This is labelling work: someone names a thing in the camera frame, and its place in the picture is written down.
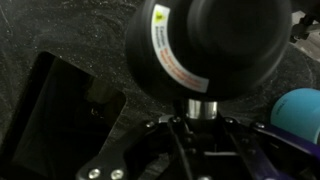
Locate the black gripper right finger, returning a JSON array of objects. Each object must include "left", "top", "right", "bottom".
[{"left": 217, "top": 115, "right": 320, "bottom": 180}]

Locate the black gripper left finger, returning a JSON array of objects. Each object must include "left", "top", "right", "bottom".
[{"left": 75, "top": 113, "right": 195, "bottom": 180}]

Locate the black gooseneck kettle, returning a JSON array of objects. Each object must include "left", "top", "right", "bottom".
[{"left": 124, "top": 0, "right": 294, "bottom": 123}]

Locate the blue mug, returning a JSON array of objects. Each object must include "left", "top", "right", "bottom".
[{"left": 269, "top": 87, "right": 320, "bottom": 145}]

